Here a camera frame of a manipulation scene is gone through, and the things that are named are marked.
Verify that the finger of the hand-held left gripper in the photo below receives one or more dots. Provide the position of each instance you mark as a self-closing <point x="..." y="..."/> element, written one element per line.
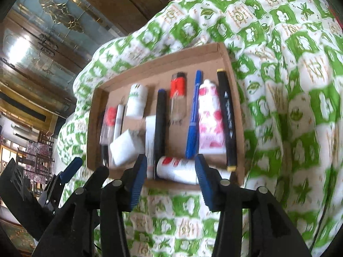
<point x="71" y="167"/>
<point x="97" y="174"/>

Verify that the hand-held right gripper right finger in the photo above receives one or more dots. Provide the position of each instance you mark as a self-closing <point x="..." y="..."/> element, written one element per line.
<point x="206" y="184"/>

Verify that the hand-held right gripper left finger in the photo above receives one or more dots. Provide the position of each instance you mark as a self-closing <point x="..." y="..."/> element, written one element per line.
<point x="138" y="184"/>

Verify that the white nozzle bottle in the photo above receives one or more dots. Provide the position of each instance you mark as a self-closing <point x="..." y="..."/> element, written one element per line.
<point x="176" y="168"/>

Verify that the white charger adapter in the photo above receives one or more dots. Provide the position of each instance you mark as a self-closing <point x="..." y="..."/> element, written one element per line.
<point x="123" y="147"/>

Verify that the clear lighter red top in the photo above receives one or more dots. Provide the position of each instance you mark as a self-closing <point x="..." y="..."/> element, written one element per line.
<point x="109" y="117"/>

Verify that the thin white stick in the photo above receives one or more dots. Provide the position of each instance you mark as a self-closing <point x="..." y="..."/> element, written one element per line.
<point x="119" y="120"/>

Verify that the black marker blue cap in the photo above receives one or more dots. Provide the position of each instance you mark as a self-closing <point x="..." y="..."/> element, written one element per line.
<point x="160" y="128"/>

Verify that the pink white tube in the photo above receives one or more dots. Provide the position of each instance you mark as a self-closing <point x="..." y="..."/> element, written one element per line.
<point x="211" y="123"/>

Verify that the blue pen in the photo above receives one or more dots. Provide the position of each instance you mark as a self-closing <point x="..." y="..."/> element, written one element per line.
<point x="193" y="123"/>

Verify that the black marker yellow ends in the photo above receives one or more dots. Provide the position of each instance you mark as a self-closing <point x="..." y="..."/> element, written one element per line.
<point x="227" y="123"/>

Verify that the white tube green print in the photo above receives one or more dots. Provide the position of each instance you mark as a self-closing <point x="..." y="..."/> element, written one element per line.
<point x="136" y="101"/>

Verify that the shallow cardboard tray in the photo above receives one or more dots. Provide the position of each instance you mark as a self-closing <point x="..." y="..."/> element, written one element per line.
<point x="155" y="75"/>

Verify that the wooden chair patterned cushion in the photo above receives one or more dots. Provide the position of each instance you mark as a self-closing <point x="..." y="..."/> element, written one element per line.
<point x="37" y="155"/>

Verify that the green white printed blanket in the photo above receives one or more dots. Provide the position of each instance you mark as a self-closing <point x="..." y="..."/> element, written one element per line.
<point x="281" y="99"/>

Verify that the wooden cabinet glass doors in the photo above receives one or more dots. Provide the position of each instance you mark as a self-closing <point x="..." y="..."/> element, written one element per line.
<point x="48" y="45"/>

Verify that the wooden door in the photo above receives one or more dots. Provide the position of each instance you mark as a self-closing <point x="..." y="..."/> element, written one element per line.
<point x="120" y="2"/>

